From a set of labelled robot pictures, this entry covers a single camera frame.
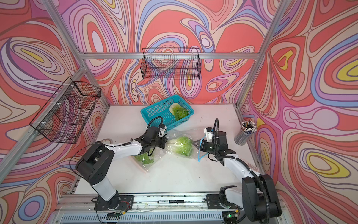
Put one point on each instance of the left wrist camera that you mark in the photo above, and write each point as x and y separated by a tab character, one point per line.
163	131

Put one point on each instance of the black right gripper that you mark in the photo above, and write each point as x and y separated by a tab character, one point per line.
203	145

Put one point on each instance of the left black wire basket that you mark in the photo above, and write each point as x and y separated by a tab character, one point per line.
68	114

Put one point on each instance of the clear cup of pencils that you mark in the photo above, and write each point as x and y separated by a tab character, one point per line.
247	129

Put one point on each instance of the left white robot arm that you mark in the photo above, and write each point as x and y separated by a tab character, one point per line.
95	163

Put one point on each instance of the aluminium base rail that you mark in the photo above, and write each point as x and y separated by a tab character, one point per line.
148	208

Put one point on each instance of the black wire basket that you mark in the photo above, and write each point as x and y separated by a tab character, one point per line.
68	114
171	63

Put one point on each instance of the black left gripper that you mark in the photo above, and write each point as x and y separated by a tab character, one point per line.
164	140

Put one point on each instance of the cabbage in pink-slider bag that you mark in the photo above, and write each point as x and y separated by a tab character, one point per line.
145	159

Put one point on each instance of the pink card sheet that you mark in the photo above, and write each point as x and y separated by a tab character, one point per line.
254	168

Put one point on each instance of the white tape roll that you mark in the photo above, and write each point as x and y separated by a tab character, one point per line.
107	141

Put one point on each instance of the chinese cabbage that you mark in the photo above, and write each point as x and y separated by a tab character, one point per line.
181	146
178	111

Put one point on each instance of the teal plastic basket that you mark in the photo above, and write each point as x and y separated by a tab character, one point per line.
162	109

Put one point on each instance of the back black wire basket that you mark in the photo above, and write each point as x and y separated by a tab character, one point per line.
171	63

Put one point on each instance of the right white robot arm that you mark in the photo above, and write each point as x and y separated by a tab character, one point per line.
256	194

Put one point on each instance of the zip bag with pink slider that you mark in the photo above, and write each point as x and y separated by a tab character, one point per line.
157	153

